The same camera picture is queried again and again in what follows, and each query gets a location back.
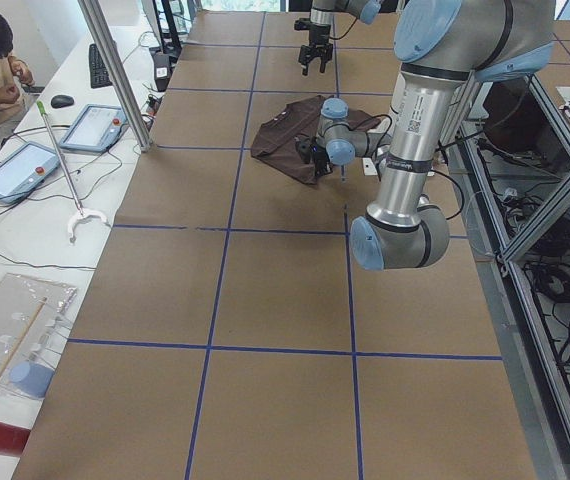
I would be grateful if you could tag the black keyboard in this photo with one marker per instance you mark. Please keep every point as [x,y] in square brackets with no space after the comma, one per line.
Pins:
[98,73]

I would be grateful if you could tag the white camera mast base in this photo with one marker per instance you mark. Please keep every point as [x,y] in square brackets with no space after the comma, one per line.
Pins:
[383,125]

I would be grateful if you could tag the teach pendant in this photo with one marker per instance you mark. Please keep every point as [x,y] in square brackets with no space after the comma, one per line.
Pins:
[95,130]
[24,170]

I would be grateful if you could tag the black electronics box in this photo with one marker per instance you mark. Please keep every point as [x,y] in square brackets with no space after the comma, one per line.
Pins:
[162,70]

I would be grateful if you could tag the reacher grabber tool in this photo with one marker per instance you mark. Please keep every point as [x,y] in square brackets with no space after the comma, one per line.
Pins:
[82,214]

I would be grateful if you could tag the far teach pendant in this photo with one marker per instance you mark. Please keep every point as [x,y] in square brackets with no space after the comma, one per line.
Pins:
[95,130]

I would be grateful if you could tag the clear plastic bag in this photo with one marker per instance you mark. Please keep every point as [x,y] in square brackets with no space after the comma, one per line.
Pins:
[44,344]

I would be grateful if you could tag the near teach pendant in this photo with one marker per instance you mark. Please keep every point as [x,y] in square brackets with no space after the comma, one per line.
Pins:
[24,170]

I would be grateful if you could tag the wooden stick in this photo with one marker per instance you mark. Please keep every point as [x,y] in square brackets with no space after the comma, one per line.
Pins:
[20,338]

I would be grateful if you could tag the dark brown t-shirt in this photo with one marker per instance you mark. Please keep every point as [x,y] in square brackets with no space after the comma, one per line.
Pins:
[290,145]

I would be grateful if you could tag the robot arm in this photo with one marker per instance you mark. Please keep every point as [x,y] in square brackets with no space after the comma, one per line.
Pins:
[322,12]
[440,45]

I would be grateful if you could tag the blue tape grid lines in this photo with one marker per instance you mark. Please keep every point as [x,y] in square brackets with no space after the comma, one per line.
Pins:
[232,331]

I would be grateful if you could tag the black computer mouse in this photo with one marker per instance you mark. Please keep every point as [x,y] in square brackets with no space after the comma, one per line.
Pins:
[61,101]

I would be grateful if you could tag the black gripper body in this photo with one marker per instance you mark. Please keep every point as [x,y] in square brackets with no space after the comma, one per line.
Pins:
[320,35]
[321,161]

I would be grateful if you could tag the light blue cup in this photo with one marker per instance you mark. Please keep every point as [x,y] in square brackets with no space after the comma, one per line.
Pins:
[31,378]

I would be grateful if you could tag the aluminium frame post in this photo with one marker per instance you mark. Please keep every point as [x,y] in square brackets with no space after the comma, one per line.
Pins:
[102,37]

